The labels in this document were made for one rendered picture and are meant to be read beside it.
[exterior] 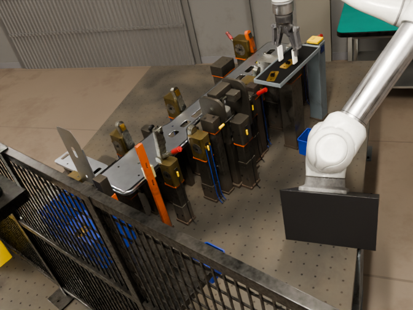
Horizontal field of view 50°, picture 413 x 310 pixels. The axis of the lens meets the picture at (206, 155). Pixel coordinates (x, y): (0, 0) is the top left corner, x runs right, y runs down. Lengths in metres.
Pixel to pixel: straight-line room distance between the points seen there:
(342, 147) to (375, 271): 1.26
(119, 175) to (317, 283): 0.90
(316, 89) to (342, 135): 0.89
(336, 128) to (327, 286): 0.58
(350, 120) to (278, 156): 0.76
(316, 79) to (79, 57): 3.78
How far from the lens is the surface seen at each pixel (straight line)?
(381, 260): 2.71
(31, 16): 5.76
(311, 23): 4.37
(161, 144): 1.77
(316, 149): 1.53
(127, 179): 1.88
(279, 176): 2.16
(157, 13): 4.84
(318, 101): 2.43
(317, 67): 2.32
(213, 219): 2.01
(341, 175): 1.79
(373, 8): 1.89
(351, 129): 1.57
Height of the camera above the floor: 2.13
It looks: 37 degrees down
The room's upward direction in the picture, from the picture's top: 14 degrees counter-clockwise
